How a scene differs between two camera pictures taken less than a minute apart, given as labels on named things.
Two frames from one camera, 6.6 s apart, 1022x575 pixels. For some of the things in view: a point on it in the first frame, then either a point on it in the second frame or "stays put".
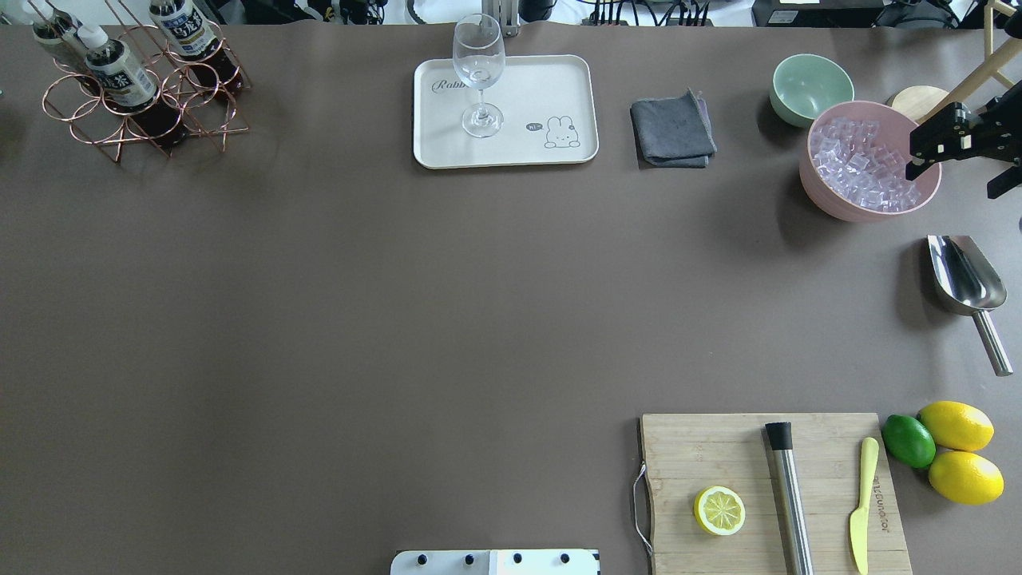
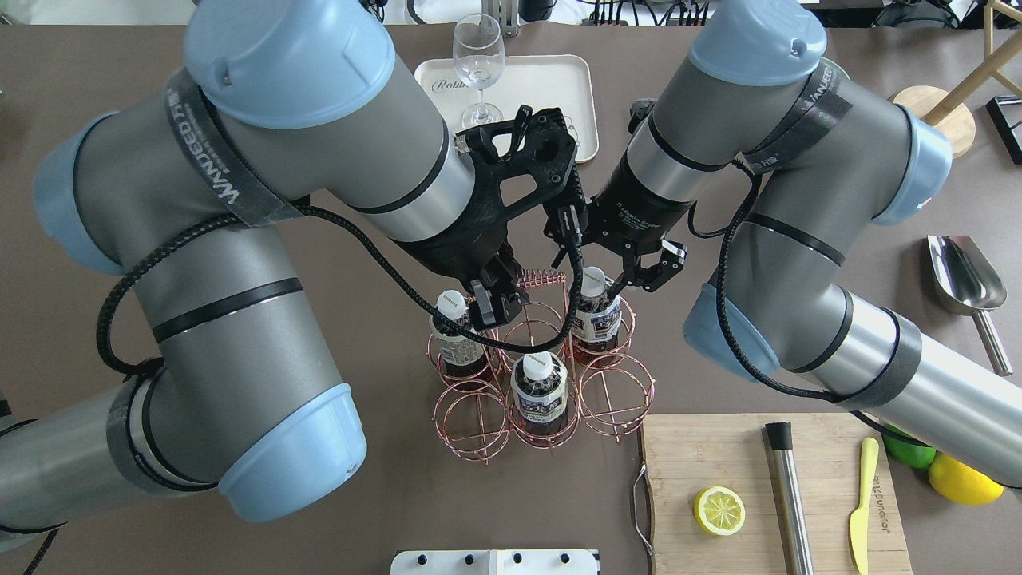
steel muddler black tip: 790,497 stays put
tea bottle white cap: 57,31 -> 458,350
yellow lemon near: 965,477 stays put
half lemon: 718,510 stays put
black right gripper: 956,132 -> 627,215
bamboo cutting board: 687,454 stays put
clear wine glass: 479,60 stays put
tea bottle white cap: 189,34 -> 593,281
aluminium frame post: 506,13 stays put
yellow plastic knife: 858,519 stays put
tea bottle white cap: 130,90 -> 539,391
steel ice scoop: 967,283 stays put
